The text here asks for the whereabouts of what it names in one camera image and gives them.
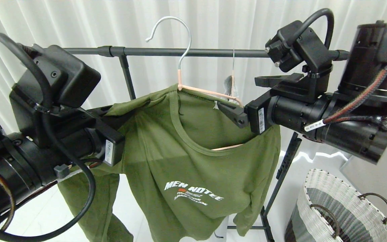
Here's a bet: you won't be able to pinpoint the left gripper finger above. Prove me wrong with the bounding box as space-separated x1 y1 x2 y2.
111 113 137 134
79 105 112 117

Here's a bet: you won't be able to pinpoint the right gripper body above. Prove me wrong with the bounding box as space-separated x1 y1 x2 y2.
244 89 387 165

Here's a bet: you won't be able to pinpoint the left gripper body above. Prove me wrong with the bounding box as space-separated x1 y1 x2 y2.
41 116 125 184

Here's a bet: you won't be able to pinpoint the pink clothes hanger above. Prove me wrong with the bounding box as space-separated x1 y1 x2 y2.
145 16 245 151
227 50 240 98

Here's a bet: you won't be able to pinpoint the green garment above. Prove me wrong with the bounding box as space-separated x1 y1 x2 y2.
57 84 281 242

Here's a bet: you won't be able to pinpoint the pale grey shorts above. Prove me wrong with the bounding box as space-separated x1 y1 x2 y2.
213 76 240 240

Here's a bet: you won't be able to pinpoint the white laundry basket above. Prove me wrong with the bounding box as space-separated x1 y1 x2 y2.
284 168 387 242

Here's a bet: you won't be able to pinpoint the black clothes rack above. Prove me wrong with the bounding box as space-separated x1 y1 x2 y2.
62 45 350 242

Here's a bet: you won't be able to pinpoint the white curtain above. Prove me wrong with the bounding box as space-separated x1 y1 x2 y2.
0 0 387 162

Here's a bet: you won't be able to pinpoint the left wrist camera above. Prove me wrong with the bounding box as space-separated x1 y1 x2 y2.
9 44 101 135

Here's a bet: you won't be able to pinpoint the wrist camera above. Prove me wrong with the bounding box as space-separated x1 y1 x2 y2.
255 20 334 103
9 44 101 135

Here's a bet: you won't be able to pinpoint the black cable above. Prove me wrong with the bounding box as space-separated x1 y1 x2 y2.
0 33 96 242
281 8 335 51

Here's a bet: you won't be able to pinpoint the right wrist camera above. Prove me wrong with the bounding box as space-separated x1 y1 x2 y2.
255 20 334 103

